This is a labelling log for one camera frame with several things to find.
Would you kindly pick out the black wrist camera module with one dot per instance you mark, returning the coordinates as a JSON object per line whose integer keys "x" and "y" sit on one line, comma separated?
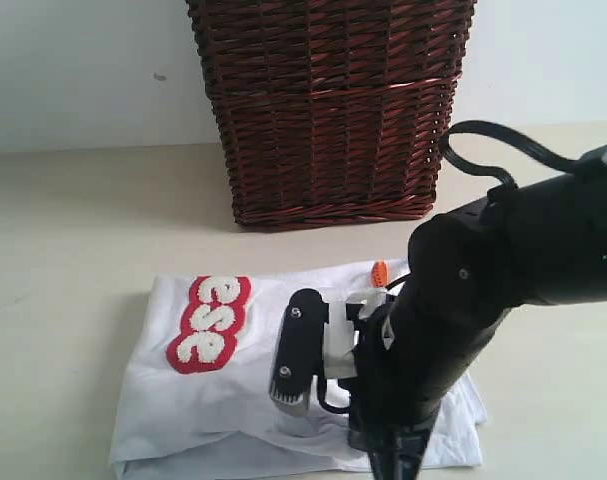
{"x": 298, "y": 355}

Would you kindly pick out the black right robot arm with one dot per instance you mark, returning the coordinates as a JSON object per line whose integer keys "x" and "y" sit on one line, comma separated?
{"x": 543, "y": 244}

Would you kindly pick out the white t-shirt with red lettering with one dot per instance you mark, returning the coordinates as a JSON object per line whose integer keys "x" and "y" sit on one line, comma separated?
{"x": 194, "y": 402}

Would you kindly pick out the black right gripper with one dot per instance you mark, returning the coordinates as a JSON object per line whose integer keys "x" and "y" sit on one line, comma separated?
{"x": 388, "y": 419}

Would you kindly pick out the dark brown wicker basket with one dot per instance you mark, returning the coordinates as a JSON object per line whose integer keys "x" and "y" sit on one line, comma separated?
{"x": 329, "y": 112}

